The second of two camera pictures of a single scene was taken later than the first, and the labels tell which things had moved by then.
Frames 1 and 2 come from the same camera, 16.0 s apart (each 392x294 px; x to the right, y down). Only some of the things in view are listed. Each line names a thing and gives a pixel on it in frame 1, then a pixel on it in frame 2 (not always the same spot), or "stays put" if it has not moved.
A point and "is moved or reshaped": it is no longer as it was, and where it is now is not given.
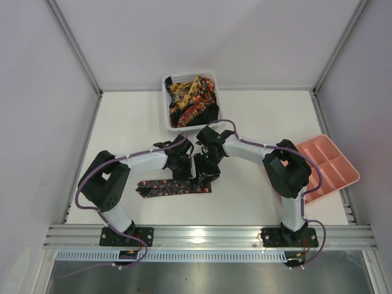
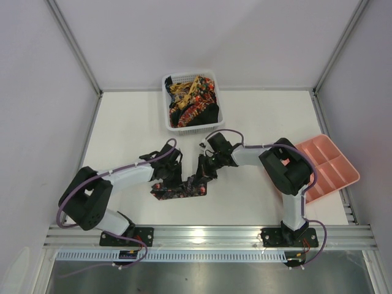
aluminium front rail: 88,237 stays put
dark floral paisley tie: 155,188 is moved or reshaped
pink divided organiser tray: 337,171 stays put
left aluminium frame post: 75,45 stays put
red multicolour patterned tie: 204,96 stays put
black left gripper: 182,174 → 171,178
